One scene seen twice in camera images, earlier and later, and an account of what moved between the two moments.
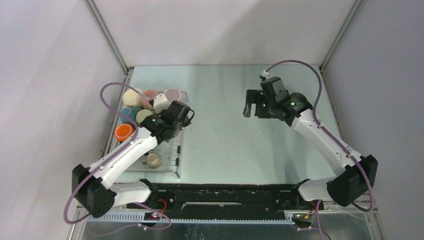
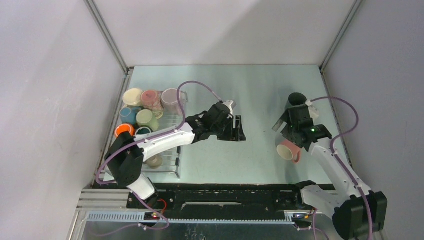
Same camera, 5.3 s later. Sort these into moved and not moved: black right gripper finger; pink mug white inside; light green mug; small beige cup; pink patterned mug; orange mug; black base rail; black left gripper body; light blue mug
Moved: black right gripper finger; black left gripper body; pink mug white inside
Not moved: orange mug; light blue mug; pink patterned mug; black base rail; small beige cup; light green mug
